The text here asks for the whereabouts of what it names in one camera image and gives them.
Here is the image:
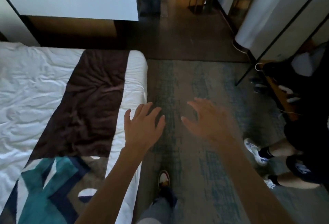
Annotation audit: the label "person's right forearm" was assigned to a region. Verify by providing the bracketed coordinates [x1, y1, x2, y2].
[217, 144, 295, 224]

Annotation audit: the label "white bag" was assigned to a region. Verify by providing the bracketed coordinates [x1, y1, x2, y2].
[292, 50, 325, 75]

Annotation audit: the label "person's left forearm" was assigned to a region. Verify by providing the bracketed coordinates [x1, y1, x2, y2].
[74, 146, 147, 224]

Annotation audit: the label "person's blue jeans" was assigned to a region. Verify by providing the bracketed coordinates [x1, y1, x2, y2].
[136, 185, 178, 224]

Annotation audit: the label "person's right hand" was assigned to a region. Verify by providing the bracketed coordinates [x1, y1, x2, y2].
[181, 98, 241, 154]

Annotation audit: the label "white curtain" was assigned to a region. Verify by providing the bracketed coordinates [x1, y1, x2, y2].
[234, 0, 296, 50]

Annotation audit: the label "brown teal patterned bed runner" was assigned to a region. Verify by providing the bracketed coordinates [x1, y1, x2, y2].
[0, 49, 131, 224]

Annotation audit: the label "person's multicoloured sneaker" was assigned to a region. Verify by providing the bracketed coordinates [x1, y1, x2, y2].
[157, 169, 171, 188]

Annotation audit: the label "white partition panel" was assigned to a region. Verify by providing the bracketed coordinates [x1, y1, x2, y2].
[251, 0, 329, 61]

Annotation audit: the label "white bed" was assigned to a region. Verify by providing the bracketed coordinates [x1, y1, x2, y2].
[0, 42, 149, 224]

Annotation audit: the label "white wall desk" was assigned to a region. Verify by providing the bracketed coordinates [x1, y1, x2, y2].
[0, 0, 141, 47]

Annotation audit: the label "black bag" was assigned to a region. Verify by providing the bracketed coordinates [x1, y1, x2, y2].
[262, 60, 329, 119]

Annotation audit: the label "dark shoe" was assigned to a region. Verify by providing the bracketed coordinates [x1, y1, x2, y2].
[253, 76, 268, 94]

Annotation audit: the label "person's left hand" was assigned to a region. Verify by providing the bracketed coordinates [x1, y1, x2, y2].
[123, 102, 166, 155]

